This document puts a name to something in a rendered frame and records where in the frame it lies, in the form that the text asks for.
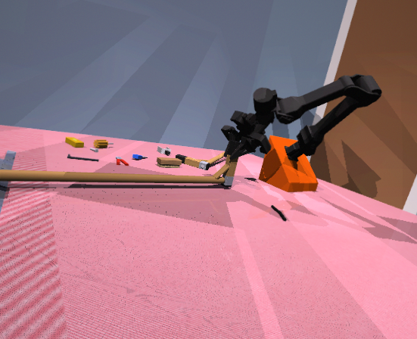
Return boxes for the yellow rectangular block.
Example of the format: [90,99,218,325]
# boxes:
[65,137,84,148]

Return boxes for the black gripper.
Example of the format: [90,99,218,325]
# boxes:
[221,117,272,160]

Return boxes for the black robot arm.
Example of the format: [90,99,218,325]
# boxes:
[230,74,382,161]

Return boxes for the red-handled pliers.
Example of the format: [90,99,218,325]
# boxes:
[116,157,129,166]

